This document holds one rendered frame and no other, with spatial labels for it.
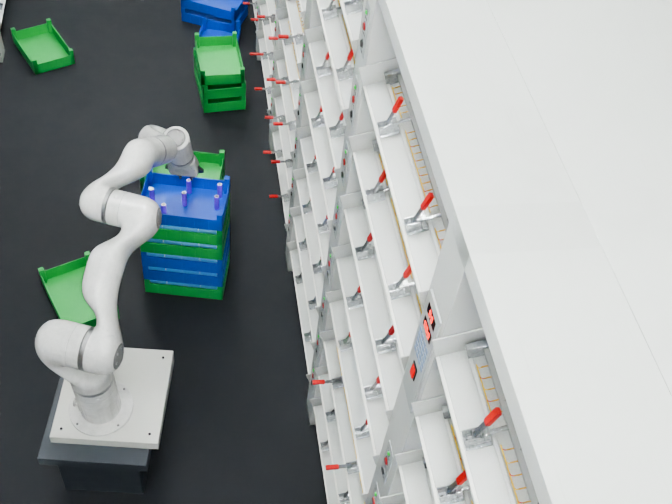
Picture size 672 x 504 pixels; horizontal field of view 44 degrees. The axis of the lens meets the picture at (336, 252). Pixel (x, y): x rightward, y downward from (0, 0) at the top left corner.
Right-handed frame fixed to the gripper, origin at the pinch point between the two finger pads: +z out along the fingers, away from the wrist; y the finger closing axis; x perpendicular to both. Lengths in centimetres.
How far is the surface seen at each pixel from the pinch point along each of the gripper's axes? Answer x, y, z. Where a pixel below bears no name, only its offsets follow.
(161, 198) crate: -6.1, -9.3, 11.4
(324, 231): -26, 50, -33
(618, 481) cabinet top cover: -98, 83, -179
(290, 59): 51, 31, 4
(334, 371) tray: -68, 57, -30
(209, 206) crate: -7.3, 8.3, 10.9
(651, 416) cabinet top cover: -90, 89, -175
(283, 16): 75, 26, 13
